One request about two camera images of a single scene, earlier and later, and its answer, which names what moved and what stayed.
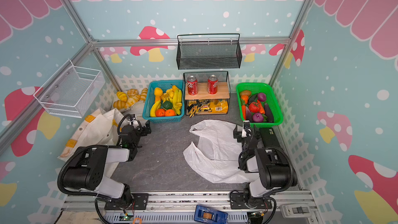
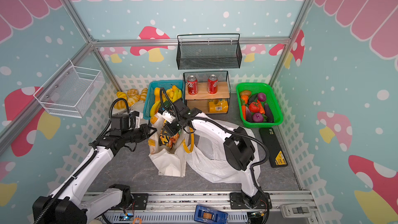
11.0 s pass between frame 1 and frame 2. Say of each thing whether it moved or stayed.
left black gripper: moved
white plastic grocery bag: stayed
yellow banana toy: stayed
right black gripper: moved
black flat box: stayed
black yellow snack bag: moved
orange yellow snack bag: stayed
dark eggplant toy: stayed
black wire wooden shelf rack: stayed
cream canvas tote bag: moved
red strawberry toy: stayed
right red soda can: stayed
